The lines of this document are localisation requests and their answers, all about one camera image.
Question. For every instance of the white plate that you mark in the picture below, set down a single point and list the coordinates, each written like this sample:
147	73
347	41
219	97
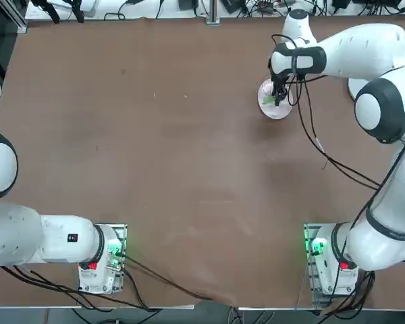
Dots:
276	113

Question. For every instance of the aluminium frame bar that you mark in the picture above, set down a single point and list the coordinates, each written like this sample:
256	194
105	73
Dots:
11	15

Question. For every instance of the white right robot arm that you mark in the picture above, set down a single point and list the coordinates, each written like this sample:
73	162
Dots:
361	50

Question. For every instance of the aluminium camera post with bracket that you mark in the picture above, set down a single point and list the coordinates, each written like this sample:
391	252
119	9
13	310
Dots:
212	13

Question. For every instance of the light blue plate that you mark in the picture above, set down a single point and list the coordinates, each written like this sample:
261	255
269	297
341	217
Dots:
352	89

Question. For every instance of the black power adapter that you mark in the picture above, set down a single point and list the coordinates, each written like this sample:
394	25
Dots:
188	3
234	6

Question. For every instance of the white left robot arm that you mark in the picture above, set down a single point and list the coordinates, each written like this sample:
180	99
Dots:
27	236

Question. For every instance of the green marker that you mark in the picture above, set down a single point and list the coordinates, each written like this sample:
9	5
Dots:
268	100

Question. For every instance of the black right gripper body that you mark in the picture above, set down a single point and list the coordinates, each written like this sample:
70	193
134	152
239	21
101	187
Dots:
278	78

